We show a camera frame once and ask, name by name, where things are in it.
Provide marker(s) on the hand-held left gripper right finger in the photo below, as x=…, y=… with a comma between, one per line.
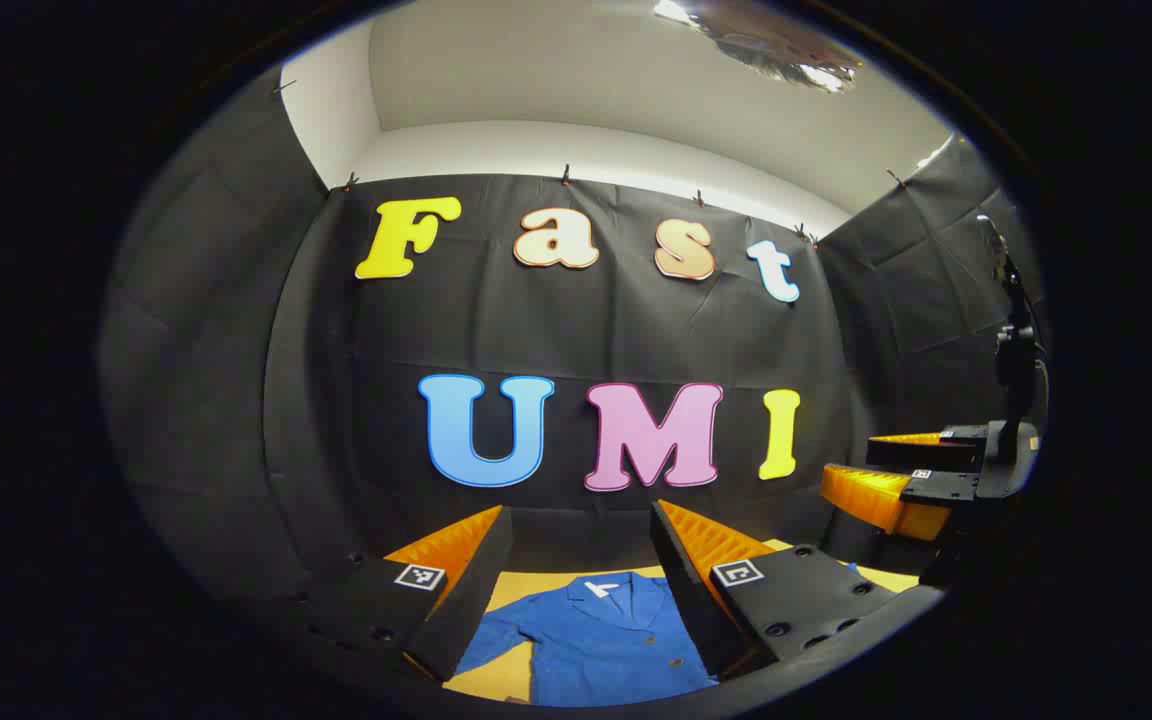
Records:
x=691, y=600

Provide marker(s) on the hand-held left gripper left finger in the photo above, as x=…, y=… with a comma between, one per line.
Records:
x=471, y=600

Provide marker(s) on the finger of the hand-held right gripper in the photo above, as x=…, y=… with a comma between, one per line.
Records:
x=936, y=452
x=876, y=495

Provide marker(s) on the blue button jacket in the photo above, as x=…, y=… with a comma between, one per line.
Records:
x=596, y=640

